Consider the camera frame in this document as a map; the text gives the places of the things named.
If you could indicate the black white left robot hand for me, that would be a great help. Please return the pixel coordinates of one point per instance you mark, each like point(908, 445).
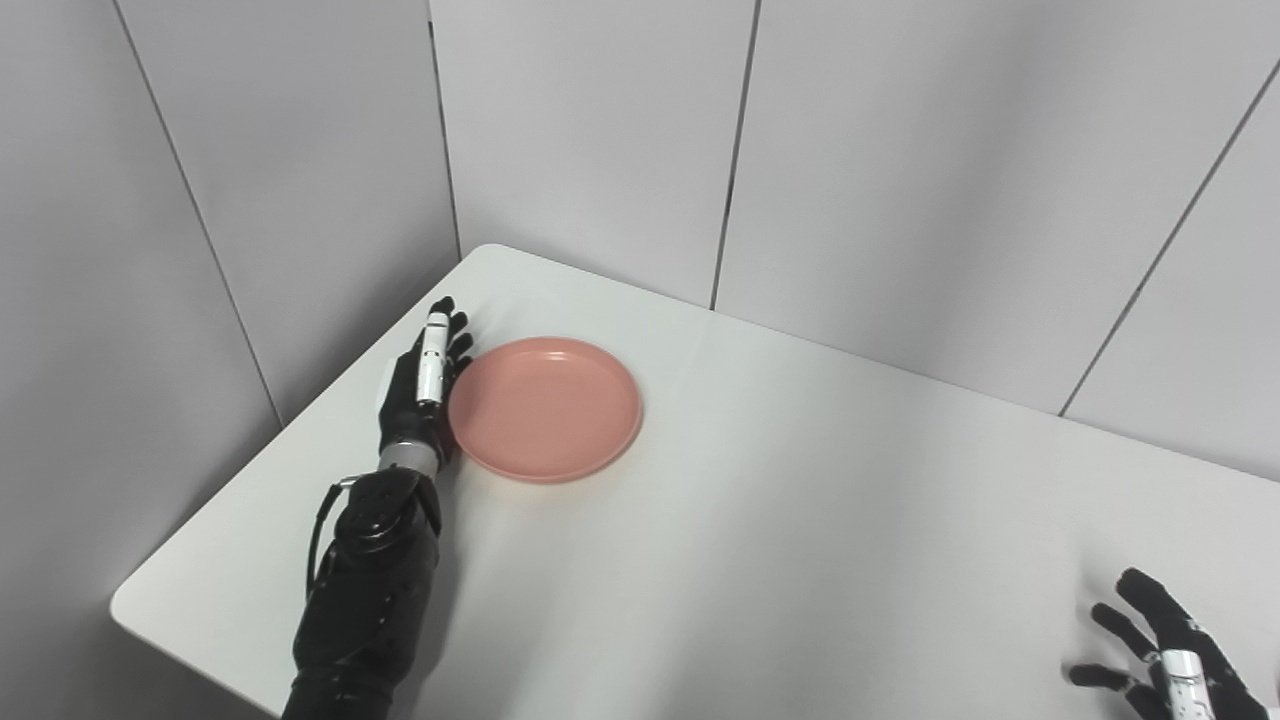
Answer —
point(405, 410)

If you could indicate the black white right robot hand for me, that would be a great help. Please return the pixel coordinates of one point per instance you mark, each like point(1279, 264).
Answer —
point(1200, 660)

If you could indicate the pink round plate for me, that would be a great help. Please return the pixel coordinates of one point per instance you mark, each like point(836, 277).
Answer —
point(545, 408)

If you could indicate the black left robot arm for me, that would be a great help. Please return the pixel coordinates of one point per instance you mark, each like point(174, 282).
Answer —
point(370, 600)

